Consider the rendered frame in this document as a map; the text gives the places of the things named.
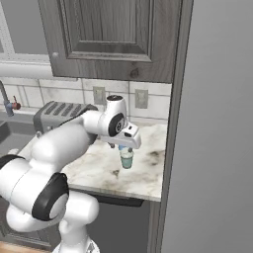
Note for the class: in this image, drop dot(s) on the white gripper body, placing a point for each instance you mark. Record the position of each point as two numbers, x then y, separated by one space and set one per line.
126 139

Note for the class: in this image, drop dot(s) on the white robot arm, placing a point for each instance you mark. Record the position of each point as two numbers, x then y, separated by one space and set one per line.
49 154

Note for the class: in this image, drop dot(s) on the green drink cup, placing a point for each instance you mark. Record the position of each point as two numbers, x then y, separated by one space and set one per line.
126 160

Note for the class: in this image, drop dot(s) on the grey toaster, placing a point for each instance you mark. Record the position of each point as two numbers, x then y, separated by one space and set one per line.
59 113

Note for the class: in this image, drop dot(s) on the dark dishwasher front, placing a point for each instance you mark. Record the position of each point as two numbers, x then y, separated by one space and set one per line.
125 224

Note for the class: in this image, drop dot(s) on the grey fridge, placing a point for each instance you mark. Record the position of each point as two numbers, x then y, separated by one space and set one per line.
210 126

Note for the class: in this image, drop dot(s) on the steel sink basin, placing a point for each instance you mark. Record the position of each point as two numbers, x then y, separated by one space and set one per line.
11 133

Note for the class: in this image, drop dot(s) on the grey wooden cupboard door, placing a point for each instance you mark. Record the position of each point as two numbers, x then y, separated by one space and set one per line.
108 36

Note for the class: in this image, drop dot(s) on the round cupboard knob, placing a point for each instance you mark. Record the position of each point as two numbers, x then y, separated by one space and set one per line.
55 55

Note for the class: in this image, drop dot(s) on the grey sink tap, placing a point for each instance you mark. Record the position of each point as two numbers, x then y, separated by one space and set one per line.
8 102

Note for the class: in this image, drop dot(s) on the white framed window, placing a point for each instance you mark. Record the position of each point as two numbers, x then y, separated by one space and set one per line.
21 31

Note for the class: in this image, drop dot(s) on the grey wall socket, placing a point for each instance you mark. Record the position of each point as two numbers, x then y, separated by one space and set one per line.
99 95
141 99

